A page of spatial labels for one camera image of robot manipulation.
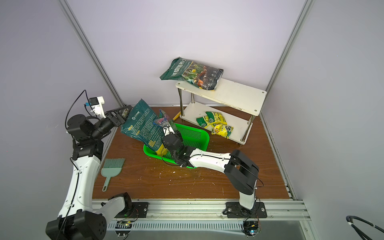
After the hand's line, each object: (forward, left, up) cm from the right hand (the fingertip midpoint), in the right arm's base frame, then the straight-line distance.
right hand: (168, 127), depth 79 cm
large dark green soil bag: (+3, +15, -1) cm, 15 cm away
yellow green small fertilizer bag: (+16, -24, -11) cm, 32 cm away
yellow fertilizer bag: (+7, -31, -12) cm, 35 cm away
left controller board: (-43, +21, -26) cm, 55 cm away
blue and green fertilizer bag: (+7, +4, 0) cm, 8 cm away
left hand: (-2, +15, +17) cm, 23 cm away
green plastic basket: (+6, -13, -20) cm, 25 cm away
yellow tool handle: (+26, +1, -21) cm, 33 cm away
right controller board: (-42, -42, -23) cm, 63 cm away
